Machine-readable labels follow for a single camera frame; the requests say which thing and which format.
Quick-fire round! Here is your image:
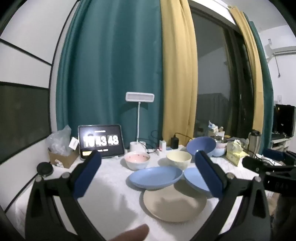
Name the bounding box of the dark glass sliding door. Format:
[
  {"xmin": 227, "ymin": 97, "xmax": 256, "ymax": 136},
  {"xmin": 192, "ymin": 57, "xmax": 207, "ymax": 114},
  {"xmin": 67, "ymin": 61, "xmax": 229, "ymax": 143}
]
[{"xmin": 188, "ymin": 5, "xmax": 255, "ymax": 139}]

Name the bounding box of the white textured tablecloth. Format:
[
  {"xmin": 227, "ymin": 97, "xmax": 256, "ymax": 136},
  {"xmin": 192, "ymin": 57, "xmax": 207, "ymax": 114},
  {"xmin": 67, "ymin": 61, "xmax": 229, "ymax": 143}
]
[{"xmin": 6, "ymin": 144, "xmax": 285, "ymax": 241}]

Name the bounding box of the beige plate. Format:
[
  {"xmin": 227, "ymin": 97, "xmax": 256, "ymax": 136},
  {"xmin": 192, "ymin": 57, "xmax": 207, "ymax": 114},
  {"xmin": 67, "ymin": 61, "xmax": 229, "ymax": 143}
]
[{"xmin": 143, "ymin": 184, "xmax": 207, "ymax": 222}]

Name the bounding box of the clear plastic bag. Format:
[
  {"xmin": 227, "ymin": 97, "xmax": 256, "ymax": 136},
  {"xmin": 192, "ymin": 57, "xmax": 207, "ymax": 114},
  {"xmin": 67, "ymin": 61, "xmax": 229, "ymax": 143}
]
[{"xmin": 47, "ymin": 125, "xmax": 72, "ymax": 156}]

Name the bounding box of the tablet with clock display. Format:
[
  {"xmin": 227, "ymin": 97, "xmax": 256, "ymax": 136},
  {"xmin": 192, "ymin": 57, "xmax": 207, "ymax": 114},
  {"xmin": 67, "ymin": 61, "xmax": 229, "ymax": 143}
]
[{"xmin": 78, "ymin": 124, "xmax": 125, "ymax": 159}]

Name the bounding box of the white air conditioner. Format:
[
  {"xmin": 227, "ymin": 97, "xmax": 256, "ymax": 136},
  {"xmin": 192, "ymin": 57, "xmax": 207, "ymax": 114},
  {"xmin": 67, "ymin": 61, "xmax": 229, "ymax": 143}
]
[{"xmin": 265, "ymin": 44, "xmax": 296, "ymax": 61}]

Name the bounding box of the steel thermos bottle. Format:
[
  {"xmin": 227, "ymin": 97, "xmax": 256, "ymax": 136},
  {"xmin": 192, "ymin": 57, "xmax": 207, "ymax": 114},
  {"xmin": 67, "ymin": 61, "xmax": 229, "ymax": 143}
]
[{"xmin": 248, "ymin": 130, "xmax": 262, "ymax": 154}]

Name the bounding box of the white power strip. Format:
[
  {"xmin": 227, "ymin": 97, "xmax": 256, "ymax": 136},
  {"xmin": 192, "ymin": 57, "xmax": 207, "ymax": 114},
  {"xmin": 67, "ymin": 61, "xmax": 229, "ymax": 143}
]
[{"xmin": 155, "ymin": 146, "xmax": 173, "ymax": 156}]

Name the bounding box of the white and blue bowl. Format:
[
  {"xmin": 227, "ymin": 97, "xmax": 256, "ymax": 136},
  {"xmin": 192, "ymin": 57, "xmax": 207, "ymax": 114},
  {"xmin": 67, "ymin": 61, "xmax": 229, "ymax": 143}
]
[{"xmin": 211, "ymin": 146, "xmax": 227, "ymax": 157}]

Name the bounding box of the cream bowl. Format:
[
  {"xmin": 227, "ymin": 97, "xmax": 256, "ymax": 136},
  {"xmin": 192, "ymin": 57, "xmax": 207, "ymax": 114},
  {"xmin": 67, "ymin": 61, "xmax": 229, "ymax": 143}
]
[{"xmin": 166, "ymin": 151, "xmax": 192, "ymax": 171}]

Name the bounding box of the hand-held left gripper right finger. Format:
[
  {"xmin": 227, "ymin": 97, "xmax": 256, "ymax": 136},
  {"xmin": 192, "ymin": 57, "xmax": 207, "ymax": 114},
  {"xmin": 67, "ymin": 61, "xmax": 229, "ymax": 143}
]
[{"xmin": 195, "ymin": 150, "xmax": 272, "ymax": 241}]

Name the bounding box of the black monitor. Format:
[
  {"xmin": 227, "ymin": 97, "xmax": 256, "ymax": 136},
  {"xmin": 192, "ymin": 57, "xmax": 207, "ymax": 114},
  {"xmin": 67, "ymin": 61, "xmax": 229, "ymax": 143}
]
[{"xmin": 274, "ymin": 104, "xmax": 296, "ymax": 139}]

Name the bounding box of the black lamp cable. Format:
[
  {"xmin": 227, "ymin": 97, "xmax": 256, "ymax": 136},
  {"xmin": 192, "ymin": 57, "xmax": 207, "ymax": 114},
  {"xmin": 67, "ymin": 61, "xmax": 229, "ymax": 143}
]
[{"xmin": 139, "ymin": 130, "xmax": 162, "ymax": 153}]

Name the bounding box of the yellow curtain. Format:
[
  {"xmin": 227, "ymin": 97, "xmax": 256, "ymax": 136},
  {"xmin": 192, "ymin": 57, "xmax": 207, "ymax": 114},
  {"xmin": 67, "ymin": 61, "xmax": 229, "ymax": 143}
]
[
  {"xmin": 159, "ymin": 0, "xmax": 198, "ymax": 149},
  {"xmin": 230, "ymin": 6, "xmax": 265, "ymax": 135}
]

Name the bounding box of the blue plate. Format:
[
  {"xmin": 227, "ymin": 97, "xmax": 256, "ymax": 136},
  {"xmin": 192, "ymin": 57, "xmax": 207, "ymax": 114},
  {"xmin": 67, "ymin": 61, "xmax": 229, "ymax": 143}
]
[
  {"xmin": 128, "ymin": 166, "xmax": 184, "ymax": 190},
  {"xmin": 183, "ymin": 167, "xmax": 212, "ymax": 193}
]

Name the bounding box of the teal curtain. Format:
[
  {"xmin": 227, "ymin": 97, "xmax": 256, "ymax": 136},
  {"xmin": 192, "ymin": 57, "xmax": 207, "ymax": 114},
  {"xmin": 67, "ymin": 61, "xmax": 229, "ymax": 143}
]
[
  {"xmin": 55, "ymin": 0, "xmax": 167, "ymax": 149},
  {"xmin": 243, "ymin": 14, "xmax": 274, "ymax": 153}
]

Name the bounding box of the pink dotted bowl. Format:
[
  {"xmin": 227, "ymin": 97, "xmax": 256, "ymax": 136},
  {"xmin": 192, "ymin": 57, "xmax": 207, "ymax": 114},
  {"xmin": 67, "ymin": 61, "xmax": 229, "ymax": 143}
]
[{"xmin": 124, "ymin": 152, "xmax": 151, "ymax": 171}]

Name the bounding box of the pink metal-lined bowl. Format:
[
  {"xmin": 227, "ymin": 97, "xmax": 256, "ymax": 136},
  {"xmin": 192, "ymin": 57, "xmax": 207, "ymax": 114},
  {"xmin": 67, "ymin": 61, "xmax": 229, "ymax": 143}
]
[{"xmin": 214, "ymin": 137, "xmax": 228, "ymax": 149}]

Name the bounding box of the cardboard box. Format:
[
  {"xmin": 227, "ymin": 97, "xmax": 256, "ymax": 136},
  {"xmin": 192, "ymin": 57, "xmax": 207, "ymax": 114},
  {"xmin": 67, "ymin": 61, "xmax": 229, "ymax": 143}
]
[{"xmin": 48, "ymin": 148, "xmax": 79, "ymax": 168}]

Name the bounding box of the white desk lamp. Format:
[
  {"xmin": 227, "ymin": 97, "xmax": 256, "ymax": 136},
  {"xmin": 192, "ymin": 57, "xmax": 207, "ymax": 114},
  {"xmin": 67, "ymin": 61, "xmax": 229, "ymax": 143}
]
[{"xmin": 125, "ymin": 92, "xmax": 155, "ymax": 153}]

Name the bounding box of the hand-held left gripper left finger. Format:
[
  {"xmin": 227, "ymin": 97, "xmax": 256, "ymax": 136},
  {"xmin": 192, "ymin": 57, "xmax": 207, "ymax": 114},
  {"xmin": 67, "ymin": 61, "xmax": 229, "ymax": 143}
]
[{"xmin": 25, "ymin": 150, "xmax": 103, "ymax": 241}]

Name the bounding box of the white cabinet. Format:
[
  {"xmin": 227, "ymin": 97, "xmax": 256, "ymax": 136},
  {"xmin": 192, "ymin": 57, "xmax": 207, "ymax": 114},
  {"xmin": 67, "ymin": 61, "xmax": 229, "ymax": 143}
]
[{"xmin": 269, "ymin": 137, "xmax": 292, "ymax": 153}]

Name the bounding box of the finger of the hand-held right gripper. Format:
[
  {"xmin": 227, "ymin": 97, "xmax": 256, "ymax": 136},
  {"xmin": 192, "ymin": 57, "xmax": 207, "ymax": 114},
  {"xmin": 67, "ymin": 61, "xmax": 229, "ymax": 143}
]
[
  {"xmin": 242, "ymin": 156, "xmax": 296, "ymax": 193},
  {"xmin": 262, "ymin": 148, "xmax": 296, "ymax": 163}
]

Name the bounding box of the yellow tissue pack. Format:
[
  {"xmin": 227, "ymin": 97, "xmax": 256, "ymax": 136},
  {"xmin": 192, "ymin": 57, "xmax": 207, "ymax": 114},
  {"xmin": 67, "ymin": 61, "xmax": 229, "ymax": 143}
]
[{"xmin": 226, "ymin": 149, "xmax": 250, "ymax": 166}]

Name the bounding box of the person's left hand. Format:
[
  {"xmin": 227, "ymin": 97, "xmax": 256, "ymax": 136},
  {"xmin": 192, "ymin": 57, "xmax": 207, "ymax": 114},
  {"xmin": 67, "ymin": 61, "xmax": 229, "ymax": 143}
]
[{"xmin": 117, "ymin": 224, "xmax": 149, "ymax": 241}]

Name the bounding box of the black round object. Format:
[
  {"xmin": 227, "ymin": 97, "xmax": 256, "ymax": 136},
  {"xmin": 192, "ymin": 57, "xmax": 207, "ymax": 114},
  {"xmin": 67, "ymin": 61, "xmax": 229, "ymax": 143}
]
[{"xmin": 37, "ymin": 162, "xmax": 53, "ymax": 177}]

